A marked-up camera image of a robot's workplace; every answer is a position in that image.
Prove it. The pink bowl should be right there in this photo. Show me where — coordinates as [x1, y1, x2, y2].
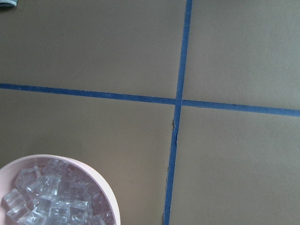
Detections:
[0, 154, 121, 225]

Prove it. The folded grey cloth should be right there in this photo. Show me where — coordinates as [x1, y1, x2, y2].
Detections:
[0, 0, 18, 8]

